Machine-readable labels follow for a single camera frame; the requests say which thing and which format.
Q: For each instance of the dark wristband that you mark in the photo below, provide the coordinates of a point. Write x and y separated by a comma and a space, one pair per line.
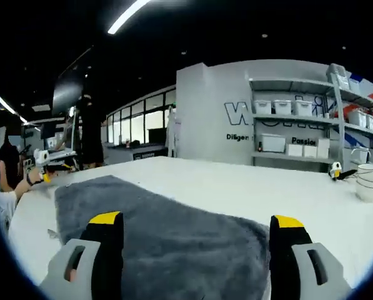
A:
29, 180

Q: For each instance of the black background monitor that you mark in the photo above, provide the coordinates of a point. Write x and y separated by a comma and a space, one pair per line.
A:
157, 136

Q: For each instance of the grey counter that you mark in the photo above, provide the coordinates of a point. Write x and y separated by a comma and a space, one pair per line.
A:
133, 153

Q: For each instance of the small dark bottle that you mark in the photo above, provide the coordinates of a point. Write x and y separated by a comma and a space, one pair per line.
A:
260, 147

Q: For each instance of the grey towel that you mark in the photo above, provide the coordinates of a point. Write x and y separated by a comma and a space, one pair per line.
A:
173, 243

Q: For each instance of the grey metal shelving unit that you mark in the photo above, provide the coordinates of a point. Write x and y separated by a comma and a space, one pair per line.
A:
361, 103
292, 84

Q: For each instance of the spare hand-held gripper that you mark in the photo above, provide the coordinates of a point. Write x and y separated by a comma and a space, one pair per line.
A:
337, 172

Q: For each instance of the glass window wall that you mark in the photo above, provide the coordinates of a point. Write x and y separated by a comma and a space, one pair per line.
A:
142, 118

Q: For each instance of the white hanging coat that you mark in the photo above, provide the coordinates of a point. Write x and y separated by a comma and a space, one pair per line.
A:
173, 131

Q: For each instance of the row of white bins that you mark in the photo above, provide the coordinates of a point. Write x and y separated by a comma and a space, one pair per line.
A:
365, 121

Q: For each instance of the clear storage bin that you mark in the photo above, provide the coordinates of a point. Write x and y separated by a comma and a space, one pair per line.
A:
338, 76

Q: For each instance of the dark hanging display panel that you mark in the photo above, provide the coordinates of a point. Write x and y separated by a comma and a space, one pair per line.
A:
67, 93

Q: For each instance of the black monitor stand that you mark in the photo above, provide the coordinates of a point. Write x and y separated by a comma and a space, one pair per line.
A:
61, 153

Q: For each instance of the long ceiling light strip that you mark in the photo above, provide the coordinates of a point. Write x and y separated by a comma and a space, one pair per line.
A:
127, 17

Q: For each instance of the white ceramic cup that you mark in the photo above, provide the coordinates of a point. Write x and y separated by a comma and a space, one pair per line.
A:
366, 184

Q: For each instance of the small white carton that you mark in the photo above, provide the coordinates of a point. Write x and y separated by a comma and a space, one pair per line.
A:
310, 151
295, 150
323, 148

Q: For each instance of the person's right hand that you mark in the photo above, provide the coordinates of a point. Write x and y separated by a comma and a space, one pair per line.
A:
70, 274

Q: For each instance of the large white storage box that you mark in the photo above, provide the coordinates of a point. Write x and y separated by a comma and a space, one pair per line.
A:
273, 143

